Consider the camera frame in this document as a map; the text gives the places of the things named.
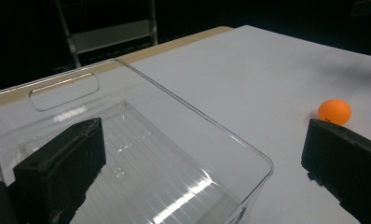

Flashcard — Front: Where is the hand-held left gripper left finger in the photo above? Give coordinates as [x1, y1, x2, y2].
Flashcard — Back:
[7, 117, 107, 224]

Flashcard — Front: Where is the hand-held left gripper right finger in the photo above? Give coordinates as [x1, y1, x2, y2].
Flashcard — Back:
[300, 118, 371, 224]

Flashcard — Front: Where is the orange ping pong ball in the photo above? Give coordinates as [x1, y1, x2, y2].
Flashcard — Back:
[317, 98, 352, 126]

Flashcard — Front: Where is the clear plastic storage box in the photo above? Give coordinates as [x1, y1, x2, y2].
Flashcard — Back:
[0, 58, 275, 224]

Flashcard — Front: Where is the metal stand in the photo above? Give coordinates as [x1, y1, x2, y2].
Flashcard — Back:
[54, 0, 159, 69]

